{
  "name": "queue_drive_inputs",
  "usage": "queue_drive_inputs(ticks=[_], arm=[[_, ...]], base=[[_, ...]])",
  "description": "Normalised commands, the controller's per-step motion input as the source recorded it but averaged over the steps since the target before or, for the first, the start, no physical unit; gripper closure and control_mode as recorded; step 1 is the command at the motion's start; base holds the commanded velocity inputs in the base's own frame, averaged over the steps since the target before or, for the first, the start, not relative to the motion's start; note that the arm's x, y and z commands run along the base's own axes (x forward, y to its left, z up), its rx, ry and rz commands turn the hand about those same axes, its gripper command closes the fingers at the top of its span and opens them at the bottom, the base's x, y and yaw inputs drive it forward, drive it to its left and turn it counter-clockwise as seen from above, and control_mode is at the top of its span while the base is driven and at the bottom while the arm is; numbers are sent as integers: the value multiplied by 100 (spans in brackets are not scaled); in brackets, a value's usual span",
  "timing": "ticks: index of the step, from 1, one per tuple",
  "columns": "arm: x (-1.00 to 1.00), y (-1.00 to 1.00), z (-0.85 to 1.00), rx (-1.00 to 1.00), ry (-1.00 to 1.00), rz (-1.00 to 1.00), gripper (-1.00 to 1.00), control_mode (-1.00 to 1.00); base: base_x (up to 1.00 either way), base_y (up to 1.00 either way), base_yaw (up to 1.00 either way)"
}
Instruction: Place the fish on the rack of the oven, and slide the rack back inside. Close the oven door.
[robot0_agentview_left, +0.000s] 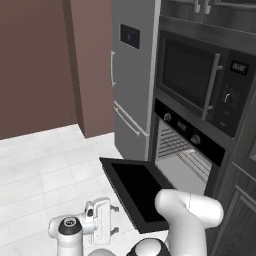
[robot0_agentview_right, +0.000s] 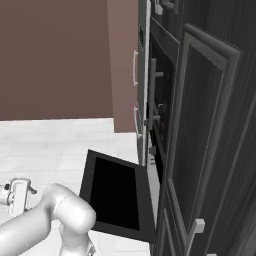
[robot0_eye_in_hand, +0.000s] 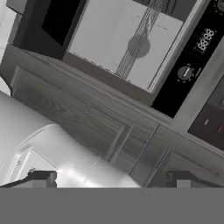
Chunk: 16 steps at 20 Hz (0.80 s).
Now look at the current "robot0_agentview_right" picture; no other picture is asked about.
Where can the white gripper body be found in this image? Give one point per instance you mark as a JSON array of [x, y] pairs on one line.
[[19, 195]]

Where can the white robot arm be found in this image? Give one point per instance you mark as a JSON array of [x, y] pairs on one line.
[[43, 223]]

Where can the black oven door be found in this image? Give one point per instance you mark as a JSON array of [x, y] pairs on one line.
[[115, 196]]

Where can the grey oven rack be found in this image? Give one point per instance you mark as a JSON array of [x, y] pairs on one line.
[[153, 181]]

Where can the black built-in oven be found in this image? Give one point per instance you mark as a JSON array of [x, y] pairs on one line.
[[164, 143]]

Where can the round grey oven knob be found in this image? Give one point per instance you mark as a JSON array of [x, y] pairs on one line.
[[161, 108]]

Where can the tall dark cupboard door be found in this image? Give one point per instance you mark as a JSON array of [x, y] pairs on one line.
[[200, 133]]

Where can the dark drawer front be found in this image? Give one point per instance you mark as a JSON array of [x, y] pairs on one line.
[[168, 216]]

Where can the black built-in microwave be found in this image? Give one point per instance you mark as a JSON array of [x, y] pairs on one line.
[[165, 56]]

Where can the dark overhead cupboard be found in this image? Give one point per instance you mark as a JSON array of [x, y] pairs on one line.
[[180, 10]]

